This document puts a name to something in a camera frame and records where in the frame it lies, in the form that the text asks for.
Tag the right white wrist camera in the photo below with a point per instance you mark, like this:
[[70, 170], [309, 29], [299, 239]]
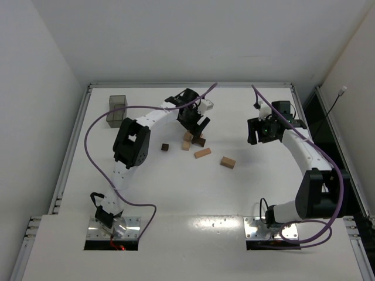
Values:
[[264, 110]]

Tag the dark wood arch block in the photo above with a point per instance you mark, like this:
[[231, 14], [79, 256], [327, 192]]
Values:
[[198, 141]]

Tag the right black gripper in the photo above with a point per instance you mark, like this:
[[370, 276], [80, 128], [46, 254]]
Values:
[[253, 130]]

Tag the small dark wood cube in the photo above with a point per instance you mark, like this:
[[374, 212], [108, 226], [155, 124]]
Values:
[[165, 147]]

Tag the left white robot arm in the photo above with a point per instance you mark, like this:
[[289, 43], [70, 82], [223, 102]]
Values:
[[131, 147]]

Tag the pale wood cube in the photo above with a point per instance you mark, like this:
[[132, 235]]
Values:
[[185, 145]]

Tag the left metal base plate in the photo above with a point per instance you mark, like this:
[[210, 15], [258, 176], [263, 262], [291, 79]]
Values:
[[123, 229]]

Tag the tan wood cube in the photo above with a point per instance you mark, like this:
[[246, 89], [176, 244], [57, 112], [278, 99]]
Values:
[[187, 137]]

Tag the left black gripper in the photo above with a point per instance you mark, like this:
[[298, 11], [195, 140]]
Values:
[[193, 120]]

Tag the light wood long block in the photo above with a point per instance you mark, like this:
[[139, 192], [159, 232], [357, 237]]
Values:
[[202, 153]]

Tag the smoky transparent plastic box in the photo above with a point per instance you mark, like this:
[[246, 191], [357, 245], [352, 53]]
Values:
[[118, 113]]

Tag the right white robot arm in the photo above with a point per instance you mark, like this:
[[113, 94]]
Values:
[[323, 190]]

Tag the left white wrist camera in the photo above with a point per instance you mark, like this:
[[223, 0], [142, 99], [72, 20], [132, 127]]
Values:
[[205, 105]]

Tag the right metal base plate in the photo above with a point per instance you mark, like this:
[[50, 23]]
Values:
[[257, 231]]

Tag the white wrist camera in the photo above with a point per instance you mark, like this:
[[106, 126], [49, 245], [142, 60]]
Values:
[[264, 110], [205, 105]]

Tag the metal base plate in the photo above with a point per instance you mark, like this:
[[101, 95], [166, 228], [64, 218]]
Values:
[[123, 229], [257, 231]]

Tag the light brown block right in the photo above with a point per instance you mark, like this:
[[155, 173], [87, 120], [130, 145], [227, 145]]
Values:
[[228, 162]]

